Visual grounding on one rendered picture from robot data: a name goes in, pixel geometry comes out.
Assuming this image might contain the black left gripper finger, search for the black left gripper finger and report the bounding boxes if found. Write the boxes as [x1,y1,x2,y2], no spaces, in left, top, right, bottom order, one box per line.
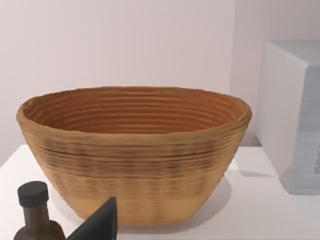
[67,196,117,240]

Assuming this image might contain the dark olive bottle black cap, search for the dark olive bottle black cap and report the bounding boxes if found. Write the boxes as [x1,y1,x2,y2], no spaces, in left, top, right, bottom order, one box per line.
[12,181,66,240]

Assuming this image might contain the brown woven basket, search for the brown woven basket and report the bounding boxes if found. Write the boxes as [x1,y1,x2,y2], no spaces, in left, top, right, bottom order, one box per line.
[16,86,253,227]

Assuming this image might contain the pale grey white box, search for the pale grey white box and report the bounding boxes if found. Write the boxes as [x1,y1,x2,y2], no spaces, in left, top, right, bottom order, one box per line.
[254,39,320,195]

